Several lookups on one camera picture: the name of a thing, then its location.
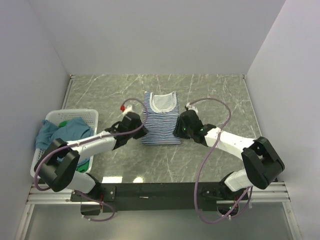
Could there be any teal blue tank top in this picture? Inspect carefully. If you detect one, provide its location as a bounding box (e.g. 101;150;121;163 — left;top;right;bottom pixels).
35;117;94;150

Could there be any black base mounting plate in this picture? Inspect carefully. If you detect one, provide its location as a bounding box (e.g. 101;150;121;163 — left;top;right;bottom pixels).
69;181;251;216

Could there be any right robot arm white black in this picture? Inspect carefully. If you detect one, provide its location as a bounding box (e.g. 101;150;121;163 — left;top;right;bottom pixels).
173;110;285;200

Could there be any white plastic laundry basket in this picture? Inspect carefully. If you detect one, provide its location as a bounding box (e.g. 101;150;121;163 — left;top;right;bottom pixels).
30;109;99;177

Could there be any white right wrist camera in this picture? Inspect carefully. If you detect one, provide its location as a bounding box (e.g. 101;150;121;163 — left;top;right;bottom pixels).
184;102;199;114

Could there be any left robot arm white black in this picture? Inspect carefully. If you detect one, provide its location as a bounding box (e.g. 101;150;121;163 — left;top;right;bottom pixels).
34;111;147;201

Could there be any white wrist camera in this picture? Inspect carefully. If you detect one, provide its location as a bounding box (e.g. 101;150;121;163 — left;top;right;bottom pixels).
184;102;199;114
120;104;135;116

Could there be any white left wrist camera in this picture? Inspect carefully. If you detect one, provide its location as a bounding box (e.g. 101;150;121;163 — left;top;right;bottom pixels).
120;104;135;116

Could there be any blue white striped tank top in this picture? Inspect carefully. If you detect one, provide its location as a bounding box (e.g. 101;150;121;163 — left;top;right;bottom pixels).
141;91;181;146

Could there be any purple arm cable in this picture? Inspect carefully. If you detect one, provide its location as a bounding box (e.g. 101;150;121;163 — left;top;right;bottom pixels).
187;97;253;224
32;97;148;222

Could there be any green tank top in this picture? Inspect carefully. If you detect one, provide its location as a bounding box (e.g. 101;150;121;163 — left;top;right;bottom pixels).
58;120;90;173

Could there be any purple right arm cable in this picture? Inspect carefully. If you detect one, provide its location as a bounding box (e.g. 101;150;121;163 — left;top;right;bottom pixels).
187;97;253;224

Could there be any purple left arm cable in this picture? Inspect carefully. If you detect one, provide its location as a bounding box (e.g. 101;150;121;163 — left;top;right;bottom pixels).
32;97;148;222

